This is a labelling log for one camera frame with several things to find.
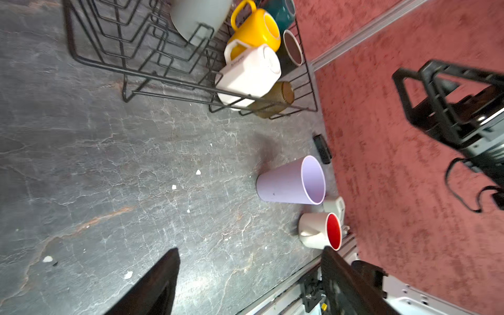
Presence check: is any black small object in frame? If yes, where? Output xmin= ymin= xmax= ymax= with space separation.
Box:
xmin=313 ymin=134 xmax=332 ymax=165

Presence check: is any cream white mug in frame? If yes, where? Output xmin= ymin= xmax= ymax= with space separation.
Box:
xmin=169 ymin=0 xmax=233 ymax=47

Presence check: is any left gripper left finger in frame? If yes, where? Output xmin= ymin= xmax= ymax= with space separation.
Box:
xmin=106 ymin=248 xmax=181 ymax=314

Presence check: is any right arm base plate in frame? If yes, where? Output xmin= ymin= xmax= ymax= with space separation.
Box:
xmin=299 ymin=269 xmax=325 ymax=313

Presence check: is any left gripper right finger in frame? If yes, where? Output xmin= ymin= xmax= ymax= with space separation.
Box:
xmin=321 ymin=246 xmax=398 ymax=314

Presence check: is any white mug red inside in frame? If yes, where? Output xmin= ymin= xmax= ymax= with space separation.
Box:
xmin=298 ymin=213 xmax=343 ymax=251

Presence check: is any yellow mug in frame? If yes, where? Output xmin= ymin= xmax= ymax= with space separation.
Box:
xmin=226 ymin=1 xmax=281 ymax=62

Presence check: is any olive green glass cup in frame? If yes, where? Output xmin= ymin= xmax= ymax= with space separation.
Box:
xmin=247 ymin=81 xmax=295 ymax=119

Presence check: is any lilac plastic cup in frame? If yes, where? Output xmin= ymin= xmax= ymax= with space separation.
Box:
xmin=256 ymin=155 xmax=326 ymax=206

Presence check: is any black mug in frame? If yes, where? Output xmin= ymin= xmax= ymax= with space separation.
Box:
xmin=277 ymin=30 xmax=304 ymax=72

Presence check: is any white ceramic mug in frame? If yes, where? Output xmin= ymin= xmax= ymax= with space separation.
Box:
xmin=215 ymin=39 xmax=282 ymax=110

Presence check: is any dark green ceramic mug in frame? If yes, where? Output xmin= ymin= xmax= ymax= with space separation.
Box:
xmin=261 ymin=0 xmax=296 ymax=34

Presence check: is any black wire dish rack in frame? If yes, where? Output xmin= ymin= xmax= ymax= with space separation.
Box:
xmin=62 ymin=1 xmax=318 ymax=120

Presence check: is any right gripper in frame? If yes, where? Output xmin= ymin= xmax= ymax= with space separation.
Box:
xmin=392 ymin=60 xmax=503 ymax=185

